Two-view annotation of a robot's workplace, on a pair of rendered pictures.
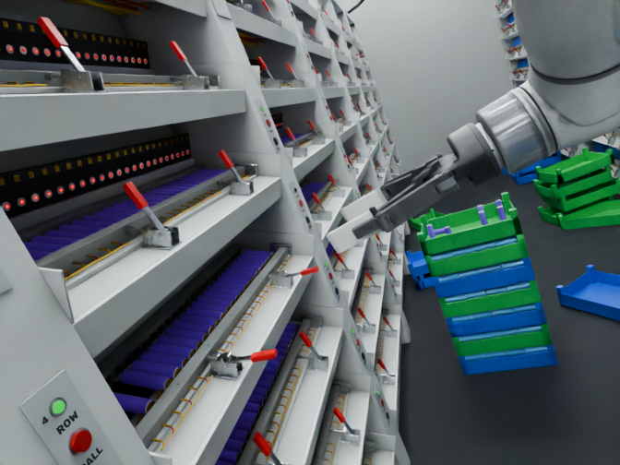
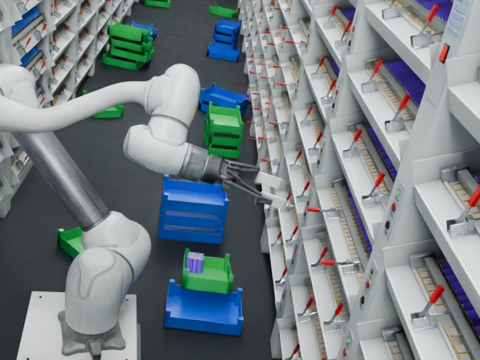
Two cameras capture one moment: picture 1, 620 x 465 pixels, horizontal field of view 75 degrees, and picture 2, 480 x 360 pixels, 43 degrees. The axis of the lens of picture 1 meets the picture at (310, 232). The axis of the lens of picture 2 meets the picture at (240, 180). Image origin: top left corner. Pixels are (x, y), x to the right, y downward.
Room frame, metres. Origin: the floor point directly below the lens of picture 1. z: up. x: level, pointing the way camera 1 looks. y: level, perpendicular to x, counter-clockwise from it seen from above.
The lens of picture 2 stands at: (1.80, -0.78, 1.60)
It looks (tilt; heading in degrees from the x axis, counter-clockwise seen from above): 27 degrees down; 154
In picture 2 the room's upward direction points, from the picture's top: 11 degrees clockwise
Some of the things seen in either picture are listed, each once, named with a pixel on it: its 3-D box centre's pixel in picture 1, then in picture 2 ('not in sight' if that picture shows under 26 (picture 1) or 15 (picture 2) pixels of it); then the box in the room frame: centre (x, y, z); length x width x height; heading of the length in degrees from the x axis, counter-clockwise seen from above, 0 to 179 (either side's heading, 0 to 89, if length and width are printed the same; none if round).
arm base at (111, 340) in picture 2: not in sight; (92, 328); (0.42, -0.48, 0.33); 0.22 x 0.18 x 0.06; 178
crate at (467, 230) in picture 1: (466, 223); not in sight; (1.28, -0.50, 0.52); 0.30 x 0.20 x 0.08; 66
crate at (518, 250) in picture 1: (472, 244); not in sight; (1.28, -0.50, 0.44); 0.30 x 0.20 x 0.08; 66
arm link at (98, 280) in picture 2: not in sight; (96, 285); (0.39, -0.48, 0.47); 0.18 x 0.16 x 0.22; 145
